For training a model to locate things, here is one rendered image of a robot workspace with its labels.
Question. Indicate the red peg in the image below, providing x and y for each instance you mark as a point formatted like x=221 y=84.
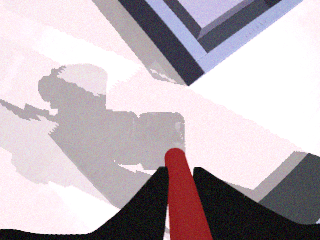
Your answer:
x=186 y=214

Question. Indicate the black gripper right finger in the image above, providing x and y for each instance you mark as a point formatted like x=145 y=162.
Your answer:
x=233 y=216

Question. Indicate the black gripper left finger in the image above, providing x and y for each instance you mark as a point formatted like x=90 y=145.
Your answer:
x=143 y=217

